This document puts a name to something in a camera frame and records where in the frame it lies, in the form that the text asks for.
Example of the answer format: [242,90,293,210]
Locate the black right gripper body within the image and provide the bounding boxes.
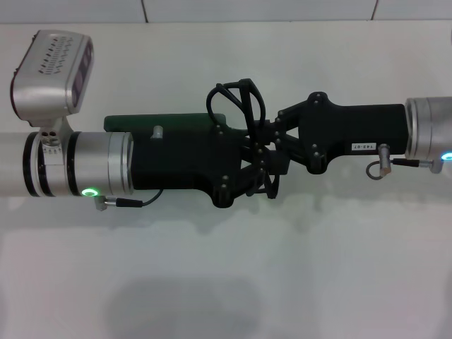
[295,90,410,175]

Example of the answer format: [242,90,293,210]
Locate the arm connector cable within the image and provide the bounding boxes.
[93,188,165,212]
[365,143,443,179]

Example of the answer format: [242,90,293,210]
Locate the green glasses case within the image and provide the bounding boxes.
[103,112,227,133]

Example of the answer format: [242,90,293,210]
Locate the black glasses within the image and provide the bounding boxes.
[206,79,283,201]

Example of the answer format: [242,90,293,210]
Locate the right arm connector cable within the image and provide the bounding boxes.
[365,143,443,179]

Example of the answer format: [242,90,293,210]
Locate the left arm connector cable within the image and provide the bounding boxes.
[93,188,165,212]

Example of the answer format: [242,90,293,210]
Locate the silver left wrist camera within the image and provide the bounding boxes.
[9,30,95,136]

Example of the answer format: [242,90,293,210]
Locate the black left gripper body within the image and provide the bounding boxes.
[130,122,249,210]

